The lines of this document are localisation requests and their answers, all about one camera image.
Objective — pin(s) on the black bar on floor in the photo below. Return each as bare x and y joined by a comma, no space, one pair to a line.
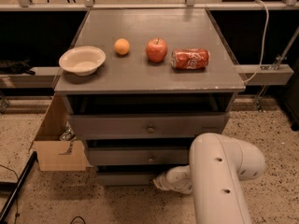
12,189

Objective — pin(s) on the red apple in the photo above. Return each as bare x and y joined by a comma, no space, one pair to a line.
156,50

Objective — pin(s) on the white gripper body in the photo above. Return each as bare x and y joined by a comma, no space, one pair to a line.
174,179

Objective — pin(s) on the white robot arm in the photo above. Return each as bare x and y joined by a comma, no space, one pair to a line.
217,165

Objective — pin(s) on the grey drawer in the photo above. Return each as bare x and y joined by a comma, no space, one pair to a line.
138,156
137,175
96,127

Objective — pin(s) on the white bowl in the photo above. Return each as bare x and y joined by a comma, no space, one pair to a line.
82,61

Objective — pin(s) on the grey middle drawer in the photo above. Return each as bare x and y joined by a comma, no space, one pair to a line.
138,156

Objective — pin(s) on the cardboard box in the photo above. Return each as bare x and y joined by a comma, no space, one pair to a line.
54,148

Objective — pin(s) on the black cloth on ledge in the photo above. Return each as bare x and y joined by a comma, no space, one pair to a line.
16,67

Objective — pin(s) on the crushed red soda can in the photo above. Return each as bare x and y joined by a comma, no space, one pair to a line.
189,59

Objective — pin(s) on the grey bottom drawer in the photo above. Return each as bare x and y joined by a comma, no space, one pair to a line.
137,175

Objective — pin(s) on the grey wooden drawer cabinet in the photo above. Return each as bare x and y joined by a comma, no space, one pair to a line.
131,85

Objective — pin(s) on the grey top drawer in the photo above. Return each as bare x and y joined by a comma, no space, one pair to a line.
96,127

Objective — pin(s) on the orange fruit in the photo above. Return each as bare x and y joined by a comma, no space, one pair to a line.
122,46

